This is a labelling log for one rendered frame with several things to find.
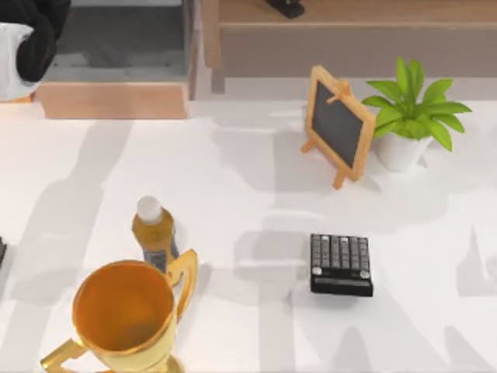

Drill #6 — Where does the green plant in white pot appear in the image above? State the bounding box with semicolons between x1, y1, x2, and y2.
361;56;473;173

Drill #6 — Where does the pale wooden drawer front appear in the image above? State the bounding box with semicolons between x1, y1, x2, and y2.
33;81;189;120

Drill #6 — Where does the black calculator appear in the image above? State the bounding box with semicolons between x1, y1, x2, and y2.
309;232;375;298

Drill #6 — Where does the black stapler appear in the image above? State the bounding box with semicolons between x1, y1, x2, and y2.
265;0;306;20

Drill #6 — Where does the wooden framed blackboard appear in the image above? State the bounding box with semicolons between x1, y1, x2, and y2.
300;64;377;191

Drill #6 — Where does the gold trophy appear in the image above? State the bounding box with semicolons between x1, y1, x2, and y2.
40;248;200;373

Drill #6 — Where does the wooden open shelf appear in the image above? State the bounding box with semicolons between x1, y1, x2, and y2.
199;0;497;95

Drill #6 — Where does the amber bottle with white cap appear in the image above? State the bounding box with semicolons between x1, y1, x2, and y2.
131;195;182;289

